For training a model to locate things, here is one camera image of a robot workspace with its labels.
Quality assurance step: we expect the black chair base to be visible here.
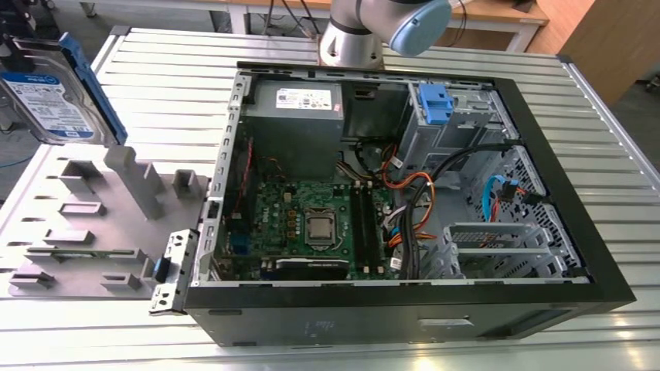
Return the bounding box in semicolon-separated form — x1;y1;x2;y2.
639;69;660;92

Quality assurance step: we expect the blue data wire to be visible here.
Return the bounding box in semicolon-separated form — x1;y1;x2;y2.
483;173;512;224

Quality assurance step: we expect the hard disk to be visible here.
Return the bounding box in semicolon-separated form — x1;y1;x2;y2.
0;31;129;148

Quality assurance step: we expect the disk power wire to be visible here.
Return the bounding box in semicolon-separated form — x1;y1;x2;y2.
492;178;553;224

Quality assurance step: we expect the metal disk bay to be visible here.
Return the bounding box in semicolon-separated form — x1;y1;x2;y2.
437;222;587;280

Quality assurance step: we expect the yellow black wire bundle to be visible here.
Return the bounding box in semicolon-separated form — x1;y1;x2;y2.
335;160;376;183

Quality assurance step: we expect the grey parts rack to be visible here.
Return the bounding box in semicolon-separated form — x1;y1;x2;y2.
0;145;212;302

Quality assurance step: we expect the black RAM slot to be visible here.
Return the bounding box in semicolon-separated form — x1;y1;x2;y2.
351;184;373;276
363;184;387;276

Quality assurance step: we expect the black wire mesh bin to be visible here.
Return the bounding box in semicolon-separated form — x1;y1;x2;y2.
29;0;61;39

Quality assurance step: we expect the silver CPU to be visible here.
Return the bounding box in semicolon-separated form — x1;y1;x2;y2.
307;216;337;240

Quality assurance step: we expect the green motherboard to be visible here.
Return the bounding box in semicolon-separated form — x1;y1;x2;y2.
213;178;407;282

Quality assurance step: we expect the grey power supply unit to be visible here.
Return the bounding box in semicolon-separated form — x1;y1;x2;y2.
241;79;345;182

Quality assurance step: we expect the blue plastic drive latch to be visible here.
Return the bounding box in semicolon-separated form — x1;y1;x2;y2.
417;83;456;126

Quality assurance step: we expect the green RAM stick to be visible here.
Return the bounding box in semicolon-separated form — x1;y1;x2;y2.
25;247;139;260

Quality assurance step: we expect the wooden desk white frame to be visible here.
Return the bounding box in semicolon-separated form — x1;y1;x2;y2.
453;0;551;53
208;0;331;38

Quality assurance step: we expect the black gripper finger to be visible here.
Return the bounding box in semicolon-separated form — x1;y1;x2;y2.
0;0;39;73

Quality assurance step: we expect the orange wire bundle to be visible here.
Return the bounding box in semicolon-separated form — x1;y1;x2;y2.
380;145;439;248

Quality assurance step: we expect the thin red wire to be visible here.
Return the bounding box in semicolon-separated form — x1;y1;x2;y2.
229;135;255;222

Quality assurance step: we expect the metal CPU socket cover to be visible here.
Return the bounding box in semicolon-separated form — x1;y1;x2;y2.
301;206;345;249

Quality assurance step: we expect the grey metal card bracket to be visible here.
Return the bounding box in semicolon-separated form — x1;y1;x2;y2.
148;227;201;317

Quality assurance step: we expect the metal drive cage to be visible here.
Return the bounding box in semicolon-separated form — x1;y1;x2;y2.
399;80;519;172

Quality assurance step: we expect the brown wooden cabinet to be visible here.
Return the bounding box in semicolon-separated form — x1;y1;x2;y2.
559;0;660;105

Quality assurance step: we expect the black PC case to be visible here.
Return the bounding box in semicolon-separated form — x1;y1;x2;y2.
183;60;636;347

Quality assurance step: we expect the black cable bundle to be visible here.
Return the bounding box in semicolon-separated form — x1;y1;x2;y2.
399;142;519;280

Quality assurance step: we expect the black graphics card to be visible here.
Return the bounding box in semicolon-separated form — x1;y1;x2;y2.
260;257;349;281

